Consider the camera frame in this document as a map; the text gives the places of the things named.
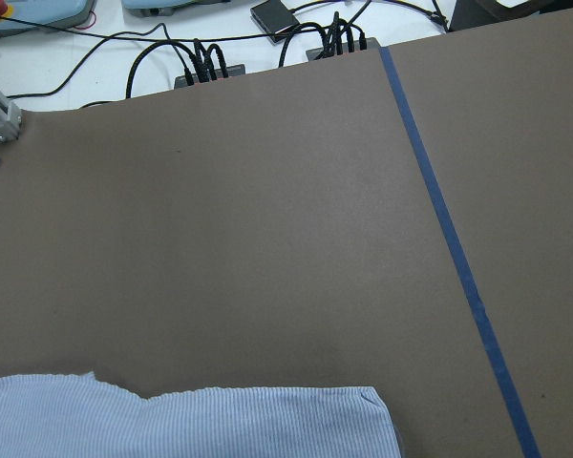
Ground small black device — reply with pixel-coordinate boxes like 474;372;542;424
250;0;299;34

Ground light blue striped shirt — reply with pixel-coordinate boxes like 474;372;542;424
0;374;401;457

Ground blue teach pendant tablet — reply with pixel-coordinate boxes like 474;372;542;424
121;0;229;17
0;0;96;38

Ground black box white label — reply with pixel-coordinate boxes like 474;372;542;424
449;0;553;31

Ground orange black usb hub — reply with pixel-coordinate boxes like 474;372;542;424
305;11;380;61
174;40;246;89

